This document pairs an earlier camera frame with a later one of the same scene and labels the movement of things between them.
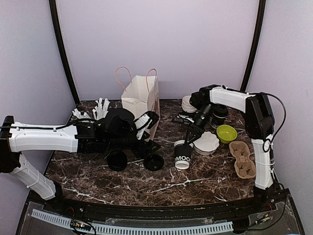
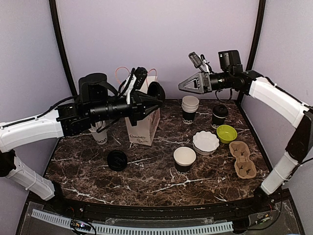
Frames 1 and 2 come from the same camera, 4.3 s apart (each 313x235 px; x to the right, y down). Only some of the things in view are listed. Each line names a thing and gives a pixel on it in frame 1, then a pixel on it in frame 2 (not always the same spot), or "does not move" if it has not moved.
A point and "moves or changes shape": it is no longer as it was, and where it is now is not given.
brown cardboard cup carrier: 244,168 does not move
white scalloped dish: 207,144 does not move
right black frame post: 261,15 does not move
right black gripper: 194,138 to 202,83
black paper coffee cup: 183,153 moves or changes shape
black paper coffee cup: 219,112 does not move
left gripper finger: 143,153 to 147,101
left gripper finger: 152,146 to 142,115
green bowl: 226,133 does not move
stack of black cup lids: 117,160 does not move
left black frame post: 55,15 does not move
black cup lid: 154,162 to 156,89
